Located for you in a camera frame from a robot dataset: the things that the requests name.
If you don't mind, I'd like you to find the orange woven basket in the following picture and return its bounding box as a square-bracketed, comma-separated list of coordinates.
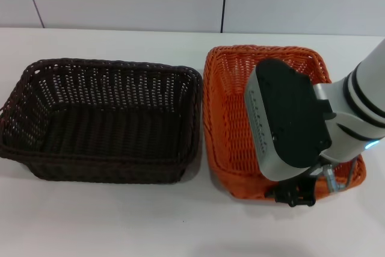
[203, 45, 368, 202]

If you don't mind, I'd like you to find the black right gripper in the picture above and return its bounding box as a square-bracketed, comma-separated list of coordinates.
[265, 174, 318, 208]

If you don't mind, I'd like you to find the dark brown woven basket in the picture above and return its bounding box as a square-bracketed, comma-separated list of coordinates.
[0, 57, 204, 185]

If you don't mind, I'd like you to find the grey wrist cable with plugs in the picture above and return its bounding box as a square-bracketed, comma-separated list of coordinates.
[315, 160, 357, 193]

